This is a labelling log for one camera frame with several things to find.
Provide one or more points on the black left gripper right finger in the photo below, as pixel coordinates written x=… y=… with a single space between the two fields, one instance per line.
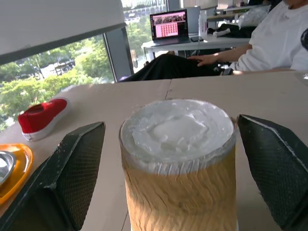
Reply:
x=274 y=168

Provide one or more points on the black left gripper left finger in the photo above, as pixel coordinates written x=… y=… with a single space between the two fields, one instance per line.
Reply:
x=72 y=173

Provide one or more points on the person's bare hand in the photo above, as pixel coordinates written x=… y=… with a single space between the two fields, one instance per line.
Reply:
x=204 y=59

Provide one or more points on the orange plastic tray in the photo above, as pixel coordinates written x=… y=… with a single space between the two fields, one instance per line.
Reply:
x=18 y=168

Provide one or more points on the red canvas shoe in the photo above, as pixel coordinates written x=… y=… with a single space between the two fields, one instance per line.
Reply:
x=43 y=118

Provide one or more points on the silver metal bowl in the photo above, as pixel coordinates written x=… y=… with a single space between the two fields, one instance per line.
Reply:
x=6 y=164

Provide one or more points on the yellow cylinder with white top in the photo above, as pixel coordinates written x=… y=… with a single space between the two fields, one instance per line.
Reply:
x=178 y=166

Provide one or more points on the seated person in white shirt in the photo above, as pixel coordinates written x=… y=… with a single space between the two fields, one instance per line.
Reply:
x=240 y=53

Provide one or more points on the white desk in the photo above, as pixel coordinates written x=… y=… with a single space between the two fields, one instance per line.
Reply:
x=192 y=43

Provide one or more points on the black smartphone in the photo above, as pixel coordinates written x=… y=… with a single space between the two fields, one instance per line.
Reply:
x=196 y=38

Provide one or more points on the clear plastic bag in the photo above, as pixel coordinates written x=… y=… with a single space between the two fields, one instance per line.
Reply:
x=253 y=14

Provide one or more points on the white bottle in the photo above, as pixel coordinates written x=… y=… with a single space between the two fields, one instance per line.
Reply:
x=202 y=22

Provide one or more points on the open laptop computer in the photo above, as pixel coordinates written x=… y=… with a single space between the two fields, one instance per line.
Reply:
x=170 y=26

